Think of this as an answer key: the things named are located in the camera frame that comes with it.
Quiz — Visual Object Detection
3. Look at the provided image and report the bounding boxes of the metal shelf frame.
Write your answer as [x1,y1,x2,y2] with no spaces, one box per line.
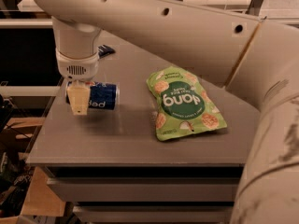
[0,0,299,30]

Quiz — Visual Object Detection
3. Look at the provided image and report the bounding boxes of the grey drawer cabinet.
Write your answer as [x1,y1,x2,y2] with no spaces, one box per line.
[27,32,259,224]

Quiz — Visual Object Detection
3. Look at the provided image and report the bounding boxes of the blue pepsi can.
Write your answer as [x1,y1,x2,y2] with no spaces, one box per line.
[65,81,119,110]

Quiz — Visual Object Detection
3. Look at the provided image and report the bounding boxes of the green snack bag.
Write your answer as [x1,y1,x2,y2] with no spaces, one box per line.
[147,66,227,141]

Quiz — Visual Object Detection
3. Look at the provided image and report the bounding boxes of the cardboard sheet left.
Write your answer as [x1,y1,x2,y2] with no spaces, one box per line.
[21,167,65,217]

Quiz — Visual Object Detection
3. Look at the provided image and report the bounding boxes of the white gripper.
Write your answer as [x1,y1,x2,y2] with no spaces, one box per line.
[56,49,99,115]

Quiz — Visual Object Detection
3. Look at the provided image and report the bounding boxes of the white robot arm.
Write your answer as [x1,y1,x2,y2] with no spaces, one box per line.
[34,0,299,224]

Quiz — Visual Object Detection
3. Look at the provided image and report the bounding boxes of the dark blue snack bar wrapper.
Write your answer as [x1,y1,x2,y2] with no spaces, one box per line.
[98,45,115,58]

